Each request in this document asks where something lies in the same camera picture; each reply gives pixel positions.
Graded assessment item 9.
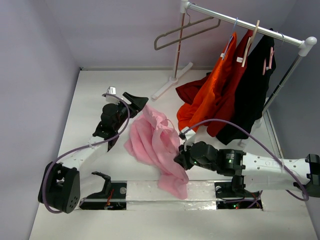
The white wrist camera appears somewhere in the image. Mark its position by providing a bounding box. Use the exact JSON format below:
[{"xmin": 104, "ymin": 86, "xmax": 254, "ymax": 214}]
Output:
[
  {"xmin": 179, "ymin": 127, "xmax": 196, "ymax": 152},
  {"xmin": 102, "ymin": 86, "xmax": 119, "ymax": 104}
]

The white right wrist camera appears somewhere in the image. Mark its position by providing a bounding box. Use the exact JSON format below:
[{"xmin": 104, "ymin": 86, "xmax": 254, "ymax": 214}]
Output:
[{"xmin": 179, "ymin": 127, "xmax": 196, "ymax": 152}]

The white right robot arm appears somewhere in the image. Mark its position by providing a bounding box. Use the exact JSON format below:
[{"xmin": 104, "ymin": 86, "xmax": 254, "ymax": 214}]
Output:
[{"xmin": 174, "ymin": 141, "xmax": 320, "ymax": 198}]

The grey velvet hanger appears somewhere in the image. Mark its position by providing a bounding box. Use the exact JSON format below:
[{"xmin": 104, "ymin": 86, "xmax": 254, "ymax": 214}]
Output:
[{"xmin": 153, "ymin": 9, "xmax": 222, "ymax": 51}]

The wooden hanger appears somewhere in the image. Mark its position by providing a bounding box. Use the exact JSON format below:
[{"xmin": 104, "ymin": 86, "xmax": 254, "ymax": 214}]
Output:
[{"xmin": 241, "ymin": 19, "xmax": 260, "ymax": 68}]

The blue wire hanger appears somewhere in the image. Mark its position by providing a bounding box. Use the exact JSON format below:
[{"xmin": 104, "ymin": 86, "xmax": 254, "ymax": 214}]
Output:
[{"xmin": 222, "ymin": 17, "xmax": 239, "ymax": 60}]

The pink t shirt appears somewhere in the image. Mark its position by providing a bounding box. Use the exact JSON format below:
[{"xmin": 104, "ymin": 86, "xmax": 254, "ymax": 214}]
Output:
[{"xmin": 124, "ymin": 105, "xmax": 189, "ymax": 200}]

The orange t shirt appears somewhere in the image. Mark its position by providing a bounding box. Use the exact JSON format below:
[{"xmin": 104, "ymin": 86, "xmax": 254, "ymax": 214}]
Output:
[{"xmin": 177, "ymin": 32, "xmax": 237, "ymax": 131}]

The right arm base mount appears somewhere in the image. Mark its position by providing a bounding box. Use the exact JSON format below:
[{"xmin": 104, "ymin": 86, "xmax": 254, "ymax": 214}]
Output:
[{"xmin": 214, "ymin": 180, "xmax": 263, "ymax": 210}]

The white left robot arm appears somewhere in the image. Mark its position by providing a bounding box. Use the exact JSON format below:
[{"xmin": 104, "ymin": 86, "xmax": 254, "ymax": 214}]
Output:
[{"xmin": 38, "ymin": 92, "xmax": 149, "ymax": 214}]

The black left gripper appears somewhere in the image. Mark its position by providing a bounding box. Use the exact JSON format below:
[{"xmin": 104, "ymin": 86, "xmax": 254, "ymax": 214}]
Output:
[{"xmin": 113, "ymin": 93, "xmax": 148, "ymax": 131}]

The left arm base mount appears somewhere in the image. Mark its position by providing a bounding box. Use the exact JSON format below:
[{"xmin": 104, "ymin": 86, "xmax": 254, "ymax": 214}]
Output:
[{"xmin": 78, "ymin": 171, "xmax": 127, "ymax": 211}]

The black t shirt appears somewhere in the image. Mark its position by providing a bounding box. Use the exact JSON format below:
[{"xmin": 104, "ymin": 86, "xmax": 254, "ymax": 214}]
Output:
[{"xmin": 216, "ymin": 35, "xmax": 276, "ymax": 133}]

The white metal clothes rack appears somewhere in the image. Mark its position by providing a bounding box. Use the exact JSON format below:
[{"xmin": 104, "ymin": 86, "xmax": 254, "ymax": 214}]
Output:
[{"xmin": 151, "ymin": 0, "xmax": 317, "ymax": 114}]

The pink clip hanger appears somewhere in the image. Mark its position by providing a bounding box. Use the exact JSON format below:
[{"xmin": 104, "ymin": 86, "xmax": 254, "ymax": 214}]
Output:
[{"xmin": 262, "ymin": 47, "xmax": 275, "ymax": 76}]

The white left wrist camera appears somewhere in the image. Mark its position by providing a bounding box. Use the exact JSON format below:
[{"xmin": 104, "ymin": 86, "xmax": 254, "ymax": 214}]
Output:
[{"xmin": 102, "ymin": 86, "xmax": 119, "ymax": 104}]

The dark red t shirt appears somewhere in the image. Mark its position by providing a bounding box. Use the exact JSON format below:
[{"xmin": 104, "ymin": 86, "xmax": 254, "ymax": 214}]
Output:
[{"xmin": 175, "ymin": 29, "xmax": 253, "ymax": 138}]

